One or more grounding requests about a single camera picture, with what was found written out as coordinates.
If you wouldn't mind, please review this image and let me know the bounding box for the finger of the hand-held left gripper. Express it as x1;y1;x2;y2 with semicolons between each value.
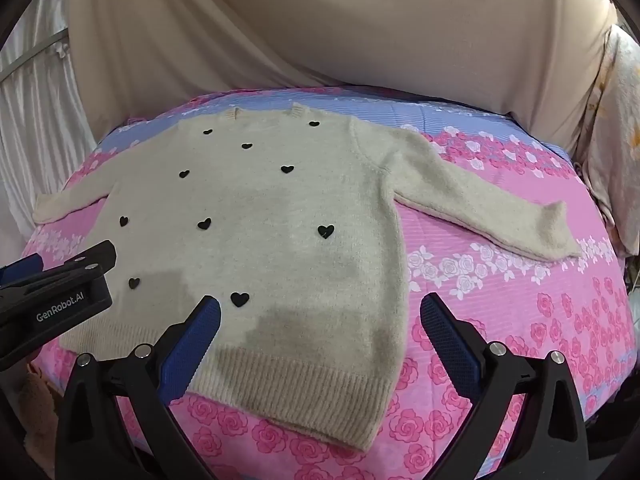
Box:
0;240;118;306
0;253;45;287

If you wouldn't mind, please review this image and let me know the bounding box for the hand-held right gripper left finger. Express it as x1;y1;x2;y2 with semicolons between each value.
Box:
55;295;223;480

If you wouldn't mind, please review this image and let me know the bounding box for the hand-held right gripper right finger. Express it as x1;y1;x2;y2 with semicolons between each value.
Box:
419;292;591;480

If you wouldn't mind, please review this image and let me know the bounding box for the cream sweater with black hearts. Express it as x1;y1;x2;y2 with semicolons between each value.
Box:
32;102;583;453

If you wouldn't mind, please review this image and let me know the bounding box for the pink floral bedsheet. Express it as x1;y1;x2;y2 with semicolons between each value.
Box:
17;85;638;480

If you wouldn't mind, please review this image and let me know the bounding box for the white satin curtain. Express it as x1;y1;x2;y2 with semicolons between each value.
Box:
0;0;98;241

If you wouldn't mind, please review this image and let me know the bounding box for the cream floral cloth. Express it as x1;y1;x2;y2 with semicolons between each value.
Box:
582;25;640;261

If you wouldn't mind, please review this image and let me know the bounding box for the beige backdrop cloth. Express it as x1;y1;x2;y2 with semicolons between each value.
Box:
65;0;623;156

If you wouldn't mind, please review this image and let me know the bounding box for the metal rail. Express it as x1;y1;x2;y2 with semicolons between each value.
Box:
0;29;69;83

